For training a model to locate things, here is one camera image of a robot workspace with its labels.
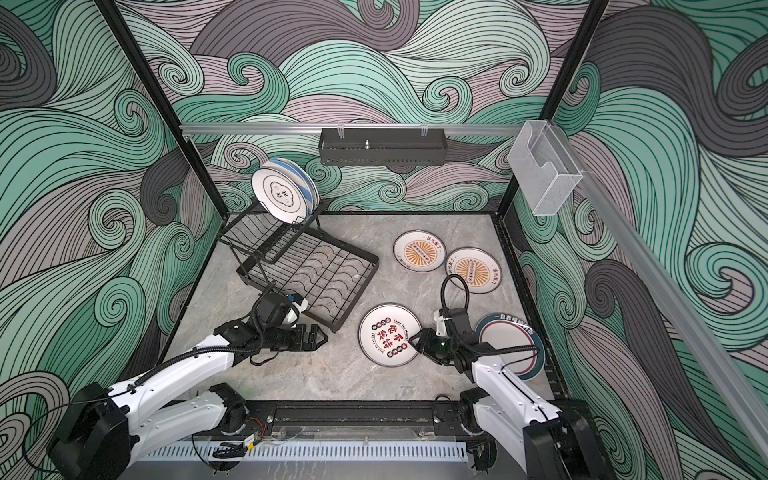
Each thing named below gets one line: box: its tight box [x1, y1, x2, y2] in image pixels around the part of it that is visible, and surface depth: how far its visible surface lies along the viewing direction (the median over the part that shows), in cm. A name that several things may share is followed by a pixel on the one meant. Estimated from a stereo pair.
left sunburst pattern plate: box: [393, 229, 447, 273], surface depth 109 cm
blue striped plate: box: [264, 158, 320, 218], surface depth 84 cm
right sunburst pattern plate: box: [444, 246, 503, 295], surface depth 106 cm
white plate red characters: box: [358, 303, 422, 367], surface depth 89 cm
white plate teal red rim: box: [475, 313, 546, 381], surface depth 89 cm
